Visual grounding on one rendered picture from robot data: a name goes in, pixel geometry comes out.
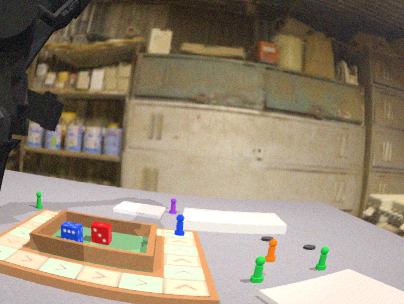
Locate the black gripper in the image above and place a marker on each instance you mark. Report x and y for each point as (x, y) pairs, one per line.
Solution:
(10, 70)

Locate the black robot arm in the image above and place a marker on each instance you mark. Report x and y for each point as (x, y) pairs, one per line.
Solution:
(22, 38)

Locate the green pawn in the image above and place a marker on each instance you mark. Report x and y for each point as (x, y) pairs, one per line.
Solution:
(321, 265)
(38, 205)
(257, 276)

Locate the orange pawn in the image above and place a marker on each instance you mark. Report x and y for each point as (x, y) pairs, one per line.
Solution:
(271, 250)

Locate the purple game pawn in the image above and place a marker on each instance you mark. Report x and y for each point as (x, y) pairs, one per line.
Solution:
(173, 207)

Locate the blue pawn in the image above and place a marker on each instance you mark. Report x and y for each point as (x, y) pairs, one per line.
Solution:
(179, 226)

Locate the red die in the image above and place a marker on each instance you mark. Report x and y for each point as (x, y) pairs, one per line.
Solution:
(101, 233)

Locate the blue die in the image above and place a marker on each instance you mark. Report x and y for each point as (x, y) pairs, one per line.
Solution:
(72, 231)

